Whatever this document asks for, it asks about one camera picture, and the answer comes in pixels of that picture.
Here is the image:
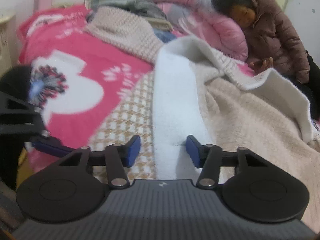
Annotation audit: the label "beige white checked knit sweater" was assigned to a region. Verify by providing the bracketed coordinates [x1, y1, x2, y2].
[84, 6, 320, 228]

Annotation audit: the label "tan folded trousers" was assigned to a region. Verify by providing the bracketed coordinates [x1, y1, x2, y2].
[150, 17, 173, 30]

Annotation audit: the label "pink floral blanket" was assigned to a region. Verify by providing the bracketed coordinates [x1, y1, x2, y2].
[17, 5, 320, 173]

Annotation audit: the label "folded pink grey quilt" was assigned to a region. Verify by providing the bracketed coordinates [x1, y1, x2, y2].
[146, 0, 249, 62]

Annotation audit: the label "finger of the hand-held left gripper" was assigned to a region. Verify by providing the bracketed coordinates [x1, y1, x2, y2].
[0, 91, 75, 158]

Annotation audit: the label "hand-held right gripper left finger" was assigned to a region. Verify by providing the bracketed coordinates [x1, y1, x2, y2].
[59, 134, 142, 189]

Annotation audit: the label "grey knit garment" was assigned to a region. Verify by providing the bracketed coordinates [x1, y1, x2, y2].
[117, 0, 167, 20]

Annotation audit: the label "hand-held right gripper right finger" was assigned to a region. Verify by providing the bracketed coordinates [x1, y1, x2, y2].
[186, 134, 269, 189]

